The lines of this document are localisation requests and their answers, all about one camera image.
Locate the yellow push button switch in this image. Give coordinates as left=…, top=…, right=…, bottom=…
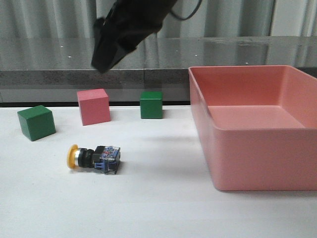
left=66, top=144, right=121, bottom=174

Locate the grey curtain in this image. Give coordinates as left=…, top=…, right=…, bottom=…
left=0, top=0, right=317, bottom=39

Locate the grey glossy bench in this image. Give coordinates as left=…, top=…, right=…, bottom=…
left=0, top=36, right=317, bottom=107

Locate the right green cube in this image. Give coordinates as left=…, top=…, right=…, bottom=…
left=140, top=91, right=163, bottom=119

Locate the green cube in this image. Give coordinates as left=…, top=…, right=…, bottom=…
left=140, top=91, right=163, bottom=119
left=17, top=105, right=56, bottom=141

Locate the pink plastic bin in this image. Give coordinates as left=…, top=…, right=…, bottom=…
left=189, top=65, right=317, bottom=191

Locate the pink cube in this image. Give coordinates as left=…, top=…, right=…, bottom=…
left=77, top=88, right=111, bottom=126

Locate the left green cube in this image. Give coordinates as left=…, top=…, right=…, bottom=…
left=17, top=105, right=56, bottom=141

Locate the black cable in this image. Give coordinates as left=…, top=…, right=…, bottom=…
left=169, top=0, right=203, bottom=20

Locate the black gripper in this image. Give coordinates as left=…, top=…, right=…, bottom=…
left=91, top=0, right=176, bottom=73

